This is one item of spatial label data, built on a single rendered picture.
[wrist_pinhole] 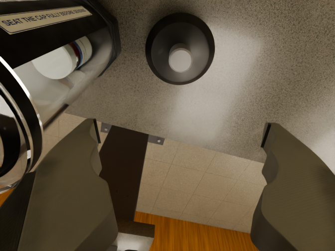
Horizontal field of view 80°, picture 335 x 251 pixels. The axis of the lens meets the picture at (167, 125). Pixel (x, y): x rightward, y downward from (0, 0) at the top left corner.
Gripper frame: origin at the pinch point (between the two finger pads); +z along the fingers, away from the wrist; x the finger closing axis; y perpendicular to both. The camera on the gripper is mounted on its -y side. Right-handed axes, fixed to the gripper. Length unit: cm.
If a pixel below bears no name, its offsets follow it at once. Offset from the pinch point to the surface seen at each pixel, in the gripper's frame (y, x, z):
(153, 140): 87, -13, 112
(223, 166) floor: 113, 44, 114
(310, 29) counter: -2.8, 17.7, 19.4
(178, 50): -1.3, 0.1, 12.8
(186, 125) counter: 12.9, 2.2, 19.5
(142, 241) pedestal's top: 53, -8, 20
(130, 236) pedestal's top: 50, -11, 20
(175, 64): 0.3, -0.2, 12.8
